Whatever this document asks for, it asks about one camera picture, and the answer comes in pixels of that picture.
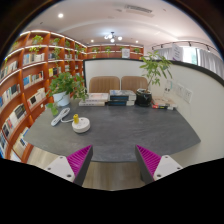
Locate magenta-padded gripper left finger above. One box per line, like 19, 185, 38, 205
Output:
44, 144, 94, 187

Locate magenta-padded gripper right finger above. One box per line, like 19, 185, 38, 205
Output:
134, 144, 184, 185

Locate round white power strip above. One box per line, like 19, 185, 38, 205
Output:
71, 117, 91, 134

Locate red book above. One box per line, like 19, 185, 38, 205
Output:
151, 103, 175, 111

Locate thin white book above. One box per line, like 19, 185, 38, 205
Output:
78, 99, 107, 107

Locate beige book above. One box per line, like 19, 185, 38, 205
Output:
153, 96, 178, 108

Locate tall plant in black pot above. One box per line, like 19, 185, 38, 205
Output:
135, 49, 174, 108

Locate leafy plant in white pot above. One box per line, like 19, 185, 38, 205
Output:
45, 71, 89, 117

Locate thin dark blue book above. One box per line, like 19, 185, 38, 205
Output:
107, 99, 136, 107

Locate large white book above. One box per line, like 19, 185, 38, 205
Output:
87, 92, 110, 102

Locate thick dark blue book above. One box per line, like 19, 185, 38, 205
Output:
109, 89, 137, 102

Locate tan padded chair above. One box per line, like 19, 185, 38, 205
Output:
120, 75, 149, 94
88, 75, 121, 94

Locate orange wooden bookshelf unit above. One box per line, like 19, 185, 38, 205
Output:
0, 29, 88, 163

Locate white framed sign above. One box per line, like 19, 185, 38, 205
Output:
121, 48, 131, 60

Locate white curtains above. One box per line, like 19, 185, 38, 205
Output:
154, 46, 224, 79

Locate ceiling chandelier lamp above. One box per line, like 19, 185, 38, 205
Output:
103, 31, 124, 44

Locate recessed ceiling lights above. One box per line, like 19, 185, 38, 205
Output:
57, 12, 148, 43

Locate ceiling air vent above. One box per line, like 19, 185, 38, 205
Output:
123, 3, 154, 16

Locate white power cable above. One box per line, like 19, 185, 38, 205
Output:
50, 107, 75, 127

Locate white wall socket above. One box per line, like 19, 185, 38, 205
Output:
184, 87, 194, 104
175, 83, 185, 98

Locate orange wall shelf with plants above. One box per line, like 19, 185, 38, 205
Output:
87, 43, 145, 61

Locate ceiling track light rail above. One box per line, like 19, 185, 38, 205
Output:
151, 39, 211, 52

